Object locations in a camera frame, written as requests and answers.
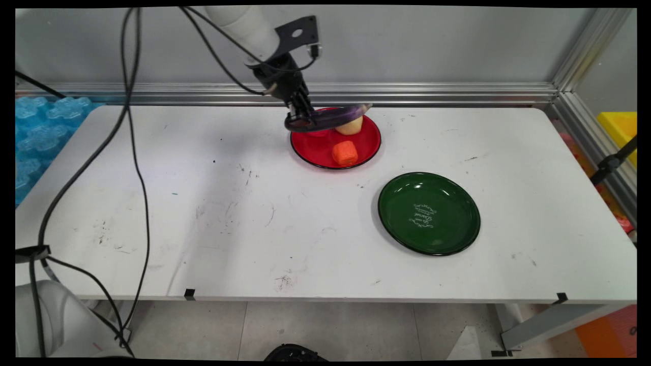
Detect beige potato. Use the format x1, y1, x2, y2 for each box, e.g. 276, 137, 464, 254
335, 116, 365, 136

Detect black cable strap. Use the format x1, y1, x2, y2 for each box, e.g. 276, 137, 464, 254
15, 245, 52, 263

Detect thin black cable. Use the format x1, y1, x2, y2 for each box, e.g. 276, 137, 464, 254
120, 7, 152, 351

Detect long aluminium frame rail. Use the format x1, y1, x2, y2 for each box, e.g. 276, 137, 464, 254
15, 81, 560, 107

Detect black camera cable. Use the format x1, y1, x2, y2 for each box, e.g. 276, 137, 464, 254
186, 6, 322, 72

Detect black round object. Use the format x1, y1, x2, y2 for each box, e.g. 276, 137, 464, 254
263, 344, 329, 362

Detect orange carrot chunk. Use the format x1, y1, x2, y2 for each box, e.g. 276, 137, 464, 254
332, 141, 359, 167

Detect upright aluminium frame post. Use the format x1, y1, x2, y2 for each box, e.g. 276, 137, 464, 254
552, 8, 636, 93

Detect red foam mat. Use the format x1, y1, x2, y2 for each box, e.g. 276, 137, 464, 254
558, 132, 635, 233

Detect orange red box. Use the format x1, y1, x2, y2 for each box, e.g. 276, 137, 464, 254
575, 304, 637, 358

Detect grey table leg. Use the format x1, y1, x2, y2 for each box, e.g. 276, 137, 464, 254
494, 303, 612, 352

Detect yellow plastic bin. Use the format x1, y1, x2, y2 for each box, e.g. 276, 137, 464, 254
597, 111, 637, 168

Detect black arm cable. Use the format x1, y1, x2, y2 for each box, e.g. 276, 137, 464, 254
178, 6, 268, 96

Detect purple eggplant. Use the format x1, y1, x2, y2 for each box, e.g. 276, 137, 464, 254
284, 103, 373, 133

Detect dark green round plate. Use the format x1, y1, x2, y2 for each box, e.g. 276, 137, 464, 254
377, 172, 482, 256

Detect red round plate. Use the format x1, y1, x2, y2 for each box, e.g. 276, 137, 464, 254
290, 107, 382, 170

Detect thick black cable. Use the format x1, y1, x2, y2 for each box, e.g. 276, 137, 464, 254
28, 7, 143, 359

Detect blue foam mats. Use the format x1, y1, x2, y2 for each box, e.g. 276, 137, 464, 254
15, 96, 105, 205

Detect short aluminium frame rail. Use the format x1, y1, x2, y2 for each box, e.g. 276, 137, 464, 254
547, 91, 637, 224

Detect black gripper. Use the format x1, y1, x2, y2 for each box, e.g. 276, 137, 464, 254
251, 52, 317, 125

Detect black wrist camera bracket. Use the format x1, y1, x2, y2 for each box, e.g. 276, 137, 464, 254
274, 15, 321, 57

